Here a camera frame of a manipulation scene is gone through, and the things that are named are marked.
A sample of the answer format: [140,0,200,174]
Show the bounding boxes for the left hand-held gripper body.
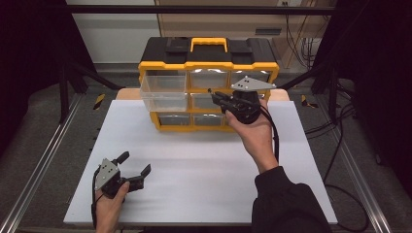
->
[93,157,145,199]

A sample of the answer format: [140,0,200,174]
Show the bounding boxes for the yellow black organizer cabinet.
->
[138,36,280,133]

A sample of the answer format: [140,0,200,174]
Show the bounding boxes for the short black floor cables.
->
[304,106,356,140]

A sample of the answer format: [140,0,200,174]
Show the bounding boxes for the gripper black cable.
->
[258,105,281,164]
[90,167,107,229]

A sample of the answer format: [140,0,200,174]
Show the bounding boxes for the light wooden cabinet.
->
[154,0,339,70]

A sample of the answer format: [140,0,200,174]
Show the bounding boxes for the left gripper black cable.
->
[90,167,107,229]

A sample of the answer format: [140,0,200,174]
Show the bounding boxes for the aluminium floor rail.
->
[0,93,83,233]
[314,93,394,233]

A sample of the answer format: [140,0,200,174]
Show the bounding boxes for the wooden table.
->
[116,86,291,102]

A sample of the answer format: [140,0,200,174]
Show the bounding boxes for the black horizontal bar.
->
[64,4,338,16]

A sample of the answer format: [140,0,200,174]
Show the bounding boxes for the long looping black floor cable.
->
[323,103,370,233]

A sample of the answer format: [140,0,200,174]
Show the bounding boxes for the person's right hand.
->
[225,98,280,174]

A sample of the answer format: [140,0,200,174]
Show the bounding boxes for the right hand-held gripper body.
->
[221,76,277,125]

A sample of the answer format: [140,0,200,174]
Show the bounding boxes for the bundle of hanging cables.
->
[284,14,323,70]

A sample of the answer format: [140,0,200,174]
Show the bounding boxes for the transparent pull-out drawer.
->
[139,70,189,113]

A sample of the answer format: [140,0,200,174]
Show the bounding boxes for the grid of clear plastic bins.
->
[156,68,271,127]

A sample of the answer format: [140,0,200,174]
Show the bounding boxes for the person's left hand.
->
[95,181,131,233]

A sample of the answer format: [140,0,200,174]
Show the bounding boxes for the black curtain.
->
[312,0,412,195]
[0,0,98,156]

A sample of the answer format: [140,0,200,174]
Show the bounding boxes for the black metal stand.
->
[278,59,341,124]
[57,59,124,124]

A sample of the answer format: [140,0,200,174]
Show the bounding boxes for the yellow black hazard tape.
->
[300,94,320,110]
[92,92,107,111]

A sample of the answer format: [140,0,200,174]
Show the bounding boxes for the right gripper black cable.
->
[258,105,281,164]

